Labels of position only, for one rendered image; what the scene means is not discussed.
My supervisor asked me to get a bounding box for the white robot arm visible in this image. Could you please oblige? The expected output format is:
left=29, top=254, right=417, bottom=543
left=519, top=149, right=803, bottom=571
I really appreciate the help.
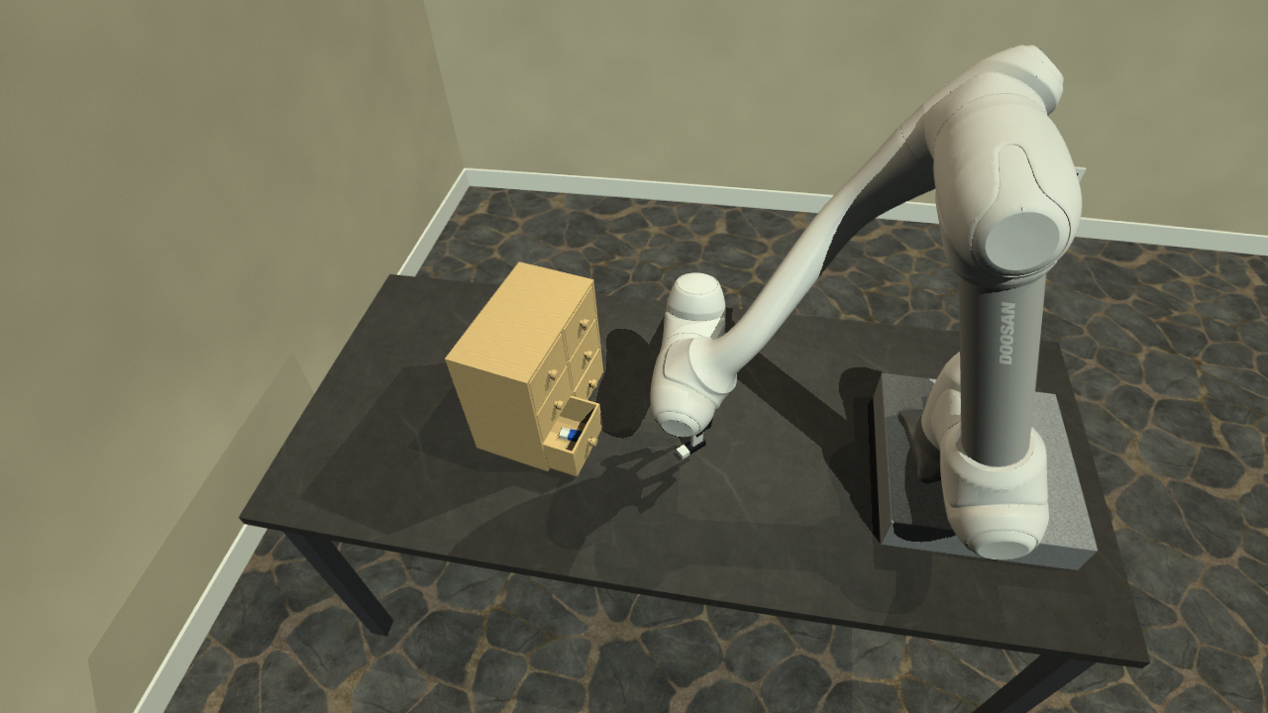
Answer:
left=650, top=44, right=1082, bottom=559

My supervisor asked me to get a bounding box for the tan wooden chest of drawers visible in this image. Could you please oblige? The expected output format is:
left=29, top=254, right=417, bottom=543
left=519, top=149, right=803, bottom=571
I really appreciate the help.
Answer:
left=445, top=263, right=604, bottom=471

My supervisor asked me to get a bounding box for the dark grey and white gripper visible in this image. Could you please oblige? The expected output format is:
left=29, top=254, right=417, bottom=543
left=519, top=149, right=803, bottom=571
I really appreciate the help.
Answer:
left=690, top=420, right=713, bottom=447

